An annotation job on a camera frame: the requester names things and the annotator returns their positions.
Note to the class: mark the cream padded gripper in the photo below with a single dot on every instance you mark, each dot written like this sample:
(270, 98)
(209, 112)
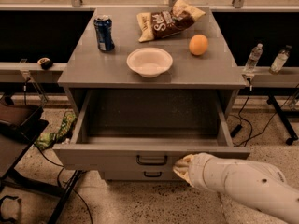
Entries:
(203, 171)

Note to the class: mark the grey top drawer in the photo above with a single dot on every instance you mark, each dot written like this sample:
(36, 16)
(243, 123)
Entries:
(116, 125)

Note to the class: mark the grey drawer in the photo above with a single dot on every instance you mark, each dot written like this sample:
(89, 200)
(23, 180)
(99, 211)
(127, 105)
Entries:
(116, 125)
(139, 176)

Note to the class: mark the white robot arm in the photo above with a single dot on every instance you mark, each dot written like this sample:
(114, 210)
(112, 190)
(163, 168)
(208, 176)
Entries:
(257, 185)

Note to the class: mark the grey bottom drawer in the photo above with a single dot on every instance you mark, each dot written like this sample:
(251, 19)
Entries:
(139, 176)

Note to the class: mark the grey drawer cabinet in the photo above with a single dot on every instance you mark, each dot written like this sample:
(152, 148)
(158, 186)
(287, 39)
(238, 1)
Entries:
(91, 69)

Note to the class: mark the white bowl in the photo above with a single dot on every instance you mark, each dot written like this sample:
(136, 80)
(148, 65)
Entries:
(149, 62)

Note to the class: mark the black stand leg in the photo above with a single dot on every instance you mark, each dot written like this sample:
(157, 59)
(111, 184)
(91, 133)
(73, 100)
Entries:
(284, 117)

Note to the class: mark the orange fruit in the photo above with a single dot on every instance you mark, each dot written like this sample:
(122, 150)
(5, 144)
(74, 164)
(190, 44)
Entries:
(198, 45)

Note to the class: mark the clear plastic water bottle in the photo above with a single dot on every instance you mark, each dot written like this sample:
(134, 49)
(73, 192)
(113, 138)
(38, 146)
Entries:
(253, 58)

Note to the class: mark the green snack bag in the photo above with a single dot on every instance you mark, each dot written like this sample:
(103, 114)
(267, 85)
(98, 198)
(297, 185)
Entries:
(47, 140)

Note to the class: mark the brown chip bag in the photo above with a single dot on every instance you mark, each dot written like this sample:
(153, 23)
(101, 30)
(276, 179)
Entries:
(159, 25)

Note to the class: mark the blue soda can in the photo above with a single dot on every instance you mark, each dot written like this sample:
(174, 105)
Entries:
(103, 27)

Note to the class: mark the dark side table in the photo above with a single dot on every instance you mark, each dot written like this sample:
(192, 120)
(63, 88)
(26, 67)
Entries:
(20, 126)

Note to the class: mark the small black yellow device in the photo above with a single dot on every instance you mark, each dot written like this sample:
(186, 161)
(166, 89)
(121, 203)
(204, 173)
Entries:
(45, 63)

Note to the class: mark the black top drawer handle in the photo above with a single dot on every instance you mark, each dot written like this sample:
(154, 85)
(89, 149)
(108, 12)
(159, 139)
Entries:
(151, 161)

